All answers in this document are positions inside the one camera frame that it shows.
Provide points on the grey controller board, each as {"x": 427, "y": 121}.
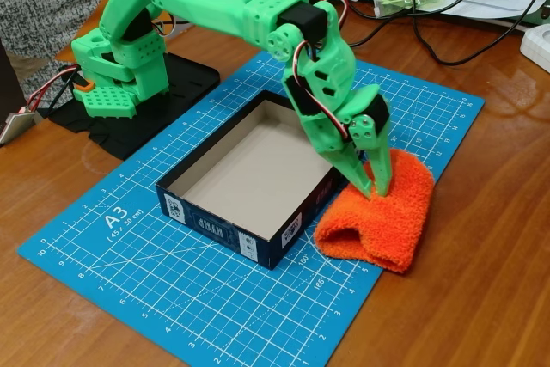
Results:
{"x": 15, "y": 126}

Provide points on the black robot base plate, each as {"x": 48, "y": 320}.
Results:
{"x": 129, "y": 135}

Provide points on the green gripper black servo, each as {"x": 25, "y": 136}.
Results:
{"x": 323, "y": 132}

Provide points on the grey speckled knit fabric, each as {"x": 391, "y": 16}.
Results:
{"x": 43, "y": 6}

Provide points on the dark blue cardboard box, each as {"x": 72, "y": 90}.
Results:
{"x": 206, "y": 223}

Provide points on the green 3D-printed robot arm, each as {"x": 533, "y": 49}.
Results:
{"x": 215, "y": 10}

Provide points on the white plastic object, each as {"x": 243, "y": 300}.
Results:
{"x": 539, "y": 47}

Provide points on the blue A3 cutting mat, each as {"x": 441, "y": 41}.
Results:
{"x": 172, "y": 298}

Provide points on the orange fluffy terry cloth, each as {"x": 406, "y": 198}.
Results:
{"x": 386, "y": 229}

